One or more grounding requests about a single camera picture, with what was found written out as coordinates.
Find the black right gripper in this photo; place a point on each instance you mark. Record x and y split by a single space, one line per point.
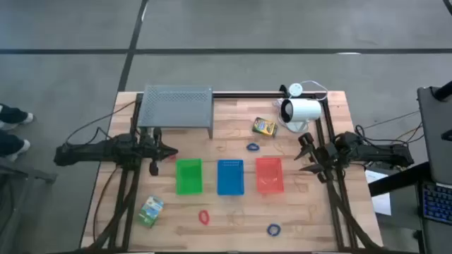
324 157

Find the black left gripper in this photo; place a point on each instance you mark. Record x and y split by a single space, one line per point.
152 151

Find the yellow rubber band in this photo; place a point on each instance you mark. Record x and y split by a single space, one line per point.
310 210
299 232
296 179
233 223

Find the yellow crayon box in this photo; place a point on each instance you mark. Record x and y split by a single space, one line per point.
265 127

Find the green and white box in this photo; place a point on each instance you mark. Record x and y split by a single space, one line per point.
150 211

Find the blue spiral wrist coil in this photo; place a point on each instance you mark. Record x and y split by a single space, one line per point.
268 230
248 147

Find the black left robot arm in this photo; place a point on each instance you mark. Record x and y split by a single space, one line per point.
88 152

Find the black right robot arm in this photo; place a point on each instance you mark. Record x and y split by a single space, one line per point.
381 152

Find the black desk beam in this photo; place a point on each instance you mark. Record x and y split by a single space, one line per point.
395 180

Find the green plastic basket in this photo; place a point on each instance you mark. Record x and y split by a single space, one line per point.
189 176

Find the orange plastic basket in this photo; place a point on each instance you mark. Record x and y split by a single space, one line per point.
269 175

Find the grey perforated metal shelf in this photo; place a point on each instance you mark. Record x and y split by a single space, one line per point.
175 106

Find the blue plastic basket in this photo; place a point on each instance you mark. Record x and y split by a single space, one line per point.
230 177

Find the white round puck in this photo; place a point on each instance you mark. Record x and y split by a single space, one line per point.
296 90

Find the small black clamp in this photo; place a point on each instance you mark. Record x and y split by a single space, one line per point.
283 89

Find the white paper sheet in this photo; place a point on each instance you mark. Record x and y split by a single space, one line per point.
383 204

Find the grey laptop backlit keyboard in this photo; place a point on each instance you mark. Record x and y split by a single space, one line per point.
436 141

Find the grey metal stand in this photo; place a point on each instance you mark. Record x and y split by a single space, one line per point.
28 173

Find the black pole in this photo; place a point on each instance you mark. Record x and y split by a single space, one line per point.
444 92

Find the person's foot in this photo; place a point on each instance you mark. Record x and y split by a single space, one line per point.
12 144
14 114

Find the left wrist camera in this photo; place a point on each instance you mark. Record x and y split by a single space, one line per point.
155 135

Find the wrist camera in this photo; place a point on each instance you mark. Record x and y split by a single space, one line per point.
155 135
306 139

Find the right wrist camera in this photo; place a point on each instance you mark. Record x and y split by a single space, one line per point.
306 139

